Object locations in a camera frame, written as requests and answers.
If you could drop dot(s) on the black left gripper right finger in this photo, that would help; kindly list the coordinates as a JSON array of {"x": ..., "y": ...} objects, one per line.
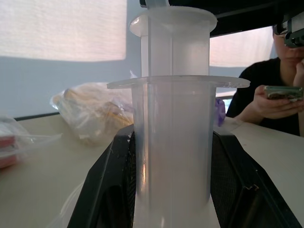
[{"x": 240, "y": 180}]

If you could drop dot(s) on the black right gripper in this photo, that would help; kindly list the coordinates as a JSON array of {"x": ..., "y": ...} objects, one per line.
[{"x": 242, "y": 12}]

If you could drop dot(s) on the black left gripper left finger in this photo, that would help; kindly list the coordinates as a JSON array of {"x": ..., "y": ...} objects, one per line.
[{"x": 107, "y": 180}]

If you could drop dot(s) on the large translucent plastic syringe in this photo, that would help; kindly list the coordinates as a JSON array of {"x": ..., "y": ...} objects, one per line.
[{"x": 173, "y": 142}]

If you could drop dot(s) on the smartphone with patterned case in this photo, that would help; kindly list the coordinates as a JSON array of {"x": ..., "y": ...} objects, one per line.
[{"x": 283, "y": 93}]

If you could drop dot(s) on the person's right hand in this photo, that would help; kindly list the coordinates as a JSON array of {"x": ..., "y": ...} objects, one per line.
[{"x": 275, "y": 107}]

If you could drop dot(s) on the person's left hand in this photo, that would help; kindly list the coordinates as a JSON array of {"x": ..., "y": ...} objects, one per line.
[{"x": 299, "y": 73}]

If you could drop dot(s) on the window with white blind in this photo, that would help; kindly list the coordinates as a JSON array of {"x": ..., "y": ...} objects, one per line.
[
  {"x": 240, "y": 51},
  {"x": 61, "y": 28}
]

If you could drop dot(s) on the person in black shirt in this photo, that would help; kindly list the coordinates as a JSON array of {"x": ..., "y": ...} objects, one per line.
[{"x": 259, "y": 78}]

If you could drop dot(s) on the clear bag with yellow contents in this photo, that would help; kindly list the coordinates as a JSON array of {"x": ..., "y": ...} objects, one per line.
[{"x": 95, "y": 111}]

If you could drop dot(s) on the small purple packet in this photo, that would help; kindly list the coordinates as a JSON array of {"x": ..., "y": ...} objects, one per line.
[{"x": 219, "y": 111}]

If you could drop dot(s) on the clear bag with red contents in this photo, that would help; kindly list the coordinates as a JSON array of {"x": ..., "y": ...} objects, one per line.
[{"x": 14, "y": 145}]

